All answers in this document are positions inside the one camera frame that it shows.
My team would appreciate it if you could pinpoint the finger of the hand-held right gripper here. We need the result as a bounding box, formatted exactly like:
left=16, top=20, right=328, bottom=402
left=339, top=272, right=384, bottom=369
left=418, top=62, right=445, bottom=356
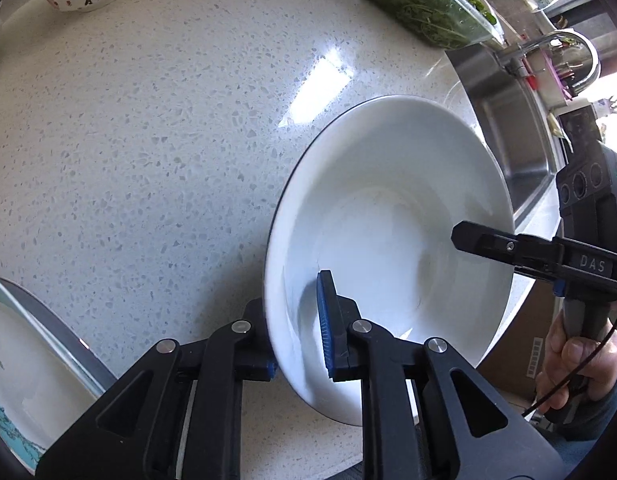
left=451, top=220, right=617, bottom=298

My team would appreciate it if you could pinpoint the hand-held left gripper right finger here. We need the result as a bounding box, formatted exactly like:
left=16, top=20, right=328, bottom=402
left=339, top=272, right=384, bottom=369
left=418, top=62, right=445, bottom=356
left=316, top=270, right=564, bottom=480

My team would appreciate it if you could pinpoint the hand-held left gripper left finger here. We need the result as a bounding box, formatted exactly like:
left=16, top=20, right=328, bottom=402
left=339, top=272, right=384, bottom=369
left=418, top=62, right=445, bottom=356
left=36, top=300, right=278, bottom=480

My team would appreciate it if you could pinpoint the large white bowl black rim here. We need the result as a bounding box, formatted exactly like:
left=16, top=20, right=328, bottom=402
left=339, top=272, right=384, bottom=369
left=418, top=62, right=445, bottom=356
left=263, top=95, right=517, bottom=428

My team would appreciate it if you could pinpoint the white plate with black rim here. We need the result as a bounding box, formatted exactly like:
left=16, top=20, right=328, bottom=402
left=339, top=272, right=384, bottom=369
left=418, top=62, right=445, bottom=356
left=0, top=275, right=119, bottom=396

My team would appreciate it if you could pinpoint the large teal floral plate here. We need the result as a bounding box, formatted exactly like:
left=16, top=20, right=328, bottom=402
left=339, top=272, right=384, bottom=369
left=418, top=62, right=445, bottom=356
left=0, top=272, right=96, bottom=476

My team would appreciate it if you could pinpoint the person's right hand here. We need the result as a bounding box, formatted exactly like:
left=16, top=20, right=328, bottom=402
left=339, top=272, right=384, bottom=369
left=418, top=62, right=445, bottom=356
left=536, top=317, right=617, bottom=413

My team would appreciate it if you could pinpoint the stainless steel sink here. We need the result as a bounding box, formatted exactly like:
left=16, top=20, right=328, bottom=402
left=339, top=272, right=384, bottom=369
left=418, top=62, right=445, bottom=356
left=446, top=42, right=574, bottom=221

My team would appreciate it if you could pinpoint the brown cardboard box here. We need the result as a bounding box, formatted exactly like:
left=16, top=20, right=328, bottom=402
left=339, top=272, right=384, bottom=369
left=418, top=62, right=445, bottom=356
left=481, top=280, right=557, bottom=411

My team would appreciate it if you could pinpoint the metal faucet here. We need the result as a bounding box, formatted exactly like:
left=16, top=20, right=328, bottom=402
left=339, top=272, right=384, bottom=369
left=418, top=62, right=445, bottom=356
left=493, top=30, right=602, bottom=96

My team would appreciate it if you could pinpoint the clear plastic container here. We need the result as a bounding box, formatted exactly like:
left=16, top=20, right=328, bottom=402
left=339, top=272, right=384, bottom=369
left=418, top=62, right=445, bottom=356
left=339, top=0, right=504, bottom=51

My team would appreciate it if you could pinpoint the thin black cable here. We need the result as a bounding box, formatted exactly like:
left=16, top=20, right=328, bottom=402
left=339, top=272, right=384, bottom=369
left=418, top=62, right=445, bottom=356
left=521, top=305, right=617, bottom=418

